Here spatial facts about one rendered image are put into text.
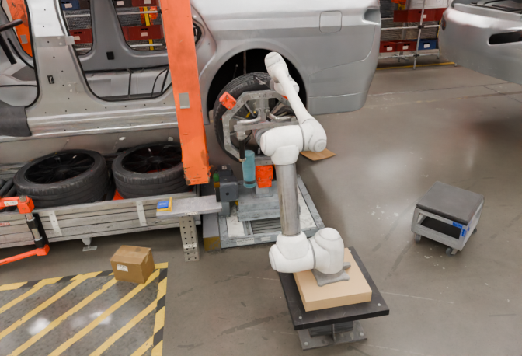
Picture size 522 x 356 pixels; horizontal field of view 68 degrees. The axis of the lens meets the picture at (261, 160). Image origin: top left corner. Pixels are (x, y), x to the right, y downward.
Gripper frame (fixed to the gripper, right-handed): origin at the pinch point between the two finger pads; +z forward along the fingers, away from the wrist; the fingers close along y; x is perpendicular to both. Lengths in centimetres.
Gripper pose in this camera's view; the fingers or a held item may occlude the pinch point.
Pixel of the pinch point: (256, 77)
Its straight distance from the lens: 266.7
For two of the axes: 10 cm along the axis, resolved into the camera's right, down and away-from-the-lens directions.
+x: -0.9, -8.8, -4.7
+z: -5.5, -3.5, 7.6
